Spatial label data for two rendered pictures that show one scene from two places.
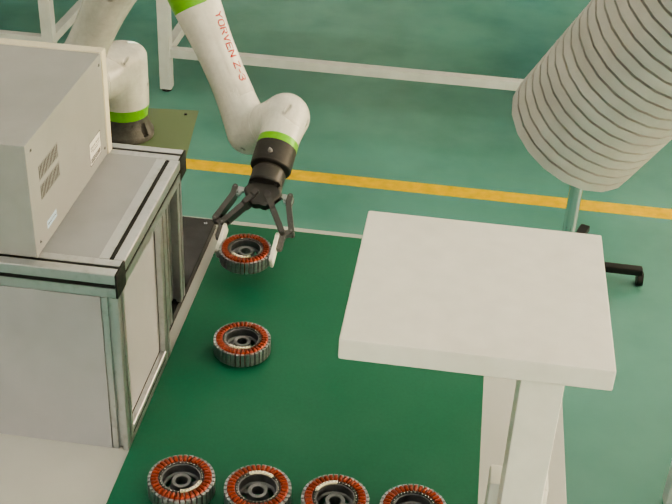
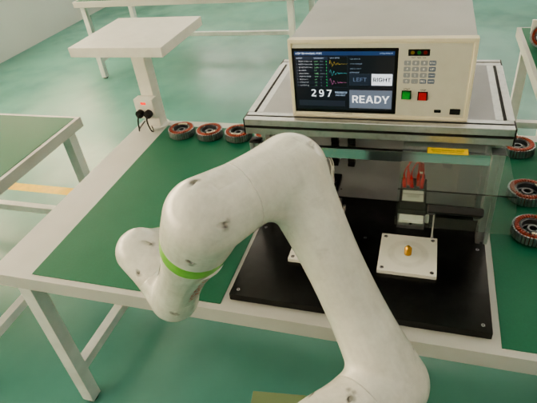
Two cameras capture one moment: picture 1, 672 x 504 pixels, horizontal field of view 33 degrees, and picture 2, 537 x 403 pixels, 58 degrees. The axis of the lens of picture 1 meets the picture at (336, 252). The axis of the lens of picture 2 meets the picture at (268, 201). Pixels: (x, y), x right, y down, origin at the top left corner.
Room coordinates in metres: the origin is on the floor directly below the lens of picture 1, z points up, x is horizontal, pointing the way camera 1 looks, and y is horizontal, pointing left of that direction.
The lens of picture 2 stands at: (3.08, 0.63, 1.70)
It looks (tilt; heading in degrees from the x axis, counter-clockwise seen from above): 36 degrees down; 194
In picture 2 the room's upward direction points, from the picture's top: 7 degrees counter-clockwise
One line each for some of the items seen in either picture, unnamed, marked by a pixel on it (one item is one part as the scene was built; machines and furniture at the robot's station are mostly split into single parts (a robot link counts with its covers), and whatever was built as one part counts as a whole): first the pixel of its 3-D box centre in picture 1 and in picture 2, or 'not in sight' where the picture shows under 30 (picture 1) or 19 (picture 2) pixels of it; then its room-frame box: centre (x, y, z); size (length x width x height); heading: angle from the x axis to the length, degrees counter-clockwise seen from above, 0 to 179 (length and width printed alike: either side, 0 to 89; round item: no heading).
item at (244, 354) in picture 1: (242, 344); not in sight; (1.79, 0.17, 0.77); 0.11 x 0.11 x 0.04
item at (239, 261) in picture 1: (245, 253); not in sight; (2.05, 0.19, 0.81); 0.11 x 0.11 x 0.04
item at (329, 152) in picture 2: not in sight; (368, 153); (1.97, 0.63, 1.03); 0.62 x 0.01 x 0.03; 84
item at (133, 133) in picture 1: (124, 113); not in sight; (2.75, 0.58, 0.78); 0.26 x 0.15 x 0.06; 13
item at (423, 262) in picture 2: not in sight; (407, 255); (2.08, 0.74, 0.78); 0.15 x 0.15 x 0.01; 84
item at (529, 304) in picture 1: (464, 403); (152, 89); (1.39, -0.21, 0.98); 0.37 x 0.35 x 0.46; 84
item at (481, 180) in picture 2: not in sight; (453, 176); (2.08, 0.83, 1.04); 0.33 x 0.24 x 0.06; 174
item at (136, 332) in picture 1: (138, 328); not in sight; (1.63, 0.34, 0.91); 0.28 x 0.03 x 0.32; 174
